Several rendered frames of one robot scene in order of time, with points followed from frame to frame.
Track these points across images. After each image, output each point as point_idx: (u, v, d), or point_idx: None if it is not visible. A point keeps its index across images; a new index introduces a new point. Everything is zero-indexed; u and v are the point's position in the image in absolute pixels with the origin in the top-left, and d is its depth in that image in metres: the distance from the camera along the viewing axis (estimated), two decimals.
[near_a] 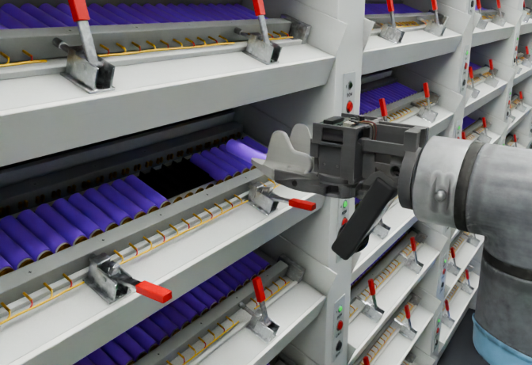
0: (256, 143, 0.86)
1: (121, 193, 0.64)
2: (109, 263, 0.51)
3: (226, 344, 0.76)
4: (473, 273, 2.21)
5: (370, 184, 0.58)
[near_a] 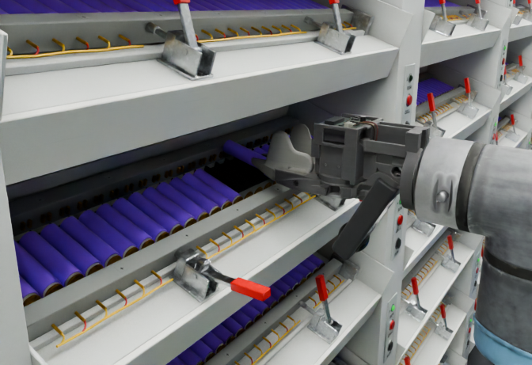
0: (313, 138, 0.83)
1: (192, 188, 0.62)
2: (199, 259, 0.49)
3: (290, 344, 0.73)
4: None
5: (370, 184, 0.58)
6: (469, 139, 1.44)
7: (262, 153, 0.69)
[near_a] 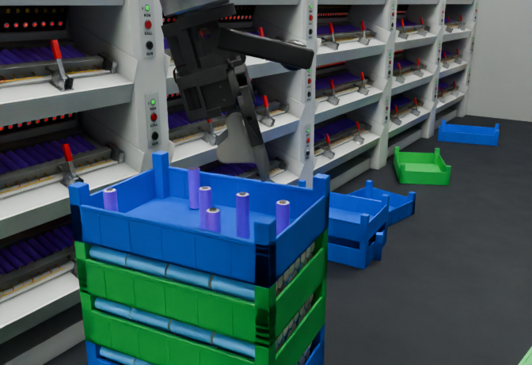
0: None
1: None
2: None
3: None
4: (289, 172, 1.82)
5: (227, 51, 0.62)
6: None
7: None
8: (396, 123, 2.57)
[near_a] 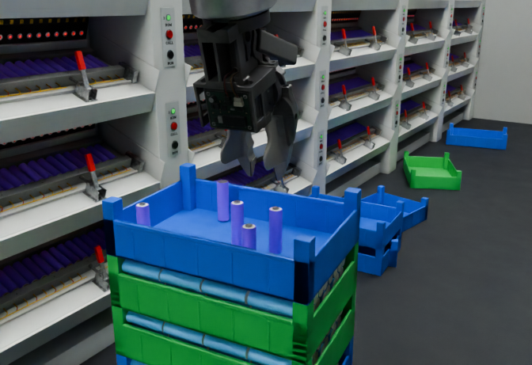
0: None
1: None
2: None
3: None
4: (302, 178, 1.82)
5: (260, 54, 0.59)
6: None
7: (250, 176, 0.69)
8: (405, 127, 2.57)
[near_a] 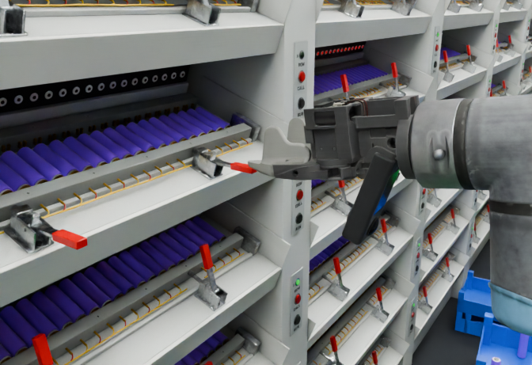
0: (208, 113, 0.86)
1: (58, 153, 0.64)
2: (29, 213, 0.51)
3: (172, 310, 0.75)
4: (455, 261, 2.20)
5: (369, 161, 0.58)
6: None
7: None
8: None
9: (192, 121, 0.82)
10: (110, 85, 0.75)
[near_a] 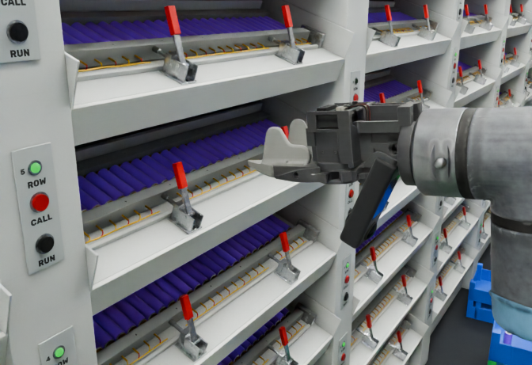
0: (274, 124, 1.07)
1: (177, 157, 0.86)
2: None
3: (260, 283, 0.96)
4: (465, 255, 2.41)
5: (370, 166, 0.58)
6: None
7: None
8: None
9: (264, 131, 1.03)
10: None
